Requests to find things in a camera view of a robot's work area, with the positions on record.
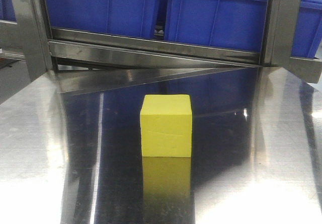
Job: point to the yellow foam block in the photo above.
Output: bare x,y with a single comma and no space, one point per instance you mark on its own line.
166,126

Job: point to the stainless steel shelf rack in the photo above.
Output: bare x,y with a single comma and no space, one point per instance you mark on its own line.
32,39

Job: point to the blue plastic bin left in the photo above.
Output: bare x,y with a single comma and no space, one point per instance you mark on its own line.
134,18

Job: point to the blue plastic bin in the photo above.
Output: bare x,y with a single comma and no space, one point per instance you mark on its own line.
134,18
231,24

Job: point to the blue plastic bin right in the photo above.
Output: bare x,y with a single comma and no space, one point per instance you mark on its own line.
231,24

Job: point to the blue bin far right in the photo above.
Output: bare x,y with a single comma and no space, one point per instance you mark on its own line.
307,35

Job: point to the blue bin far left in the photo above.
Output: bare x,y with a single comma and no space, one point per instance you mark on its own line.
7,11

